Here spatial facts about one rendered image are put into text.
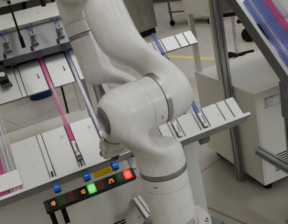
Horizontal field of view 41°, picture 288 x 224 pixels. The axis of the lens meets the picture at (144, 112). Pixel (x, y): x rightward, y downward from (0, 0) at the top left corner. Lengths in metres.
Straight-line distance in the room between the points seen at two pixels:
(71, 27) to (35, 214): 1.00
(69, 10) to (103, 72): 0.19
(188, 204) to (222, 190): 1.44
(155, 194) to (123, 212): 1.01
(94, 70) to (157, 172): 0.35
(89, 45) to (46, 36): 0.64
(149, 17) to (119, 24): 6.60
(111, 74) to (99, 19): 0.23
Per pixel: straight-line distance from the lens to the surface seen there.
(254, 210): 2.25
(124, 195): 1.91
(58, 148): 1.49
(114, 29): 0.89
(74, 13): 1.09
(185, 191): 0.97
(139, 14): 7.35
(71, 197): 1.43
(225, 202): 2.33
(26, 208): 1.83
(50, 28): 1.73
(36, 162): 1.48
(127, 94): 0.84
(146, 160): 0.91
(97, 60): 1.08
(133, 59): 0.91
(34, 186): 1.43
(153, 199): 0.97
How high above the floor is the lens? 1.37
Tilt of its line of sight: 21 degrees down
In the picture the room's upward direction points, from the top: 13 degrees counter-clockwise
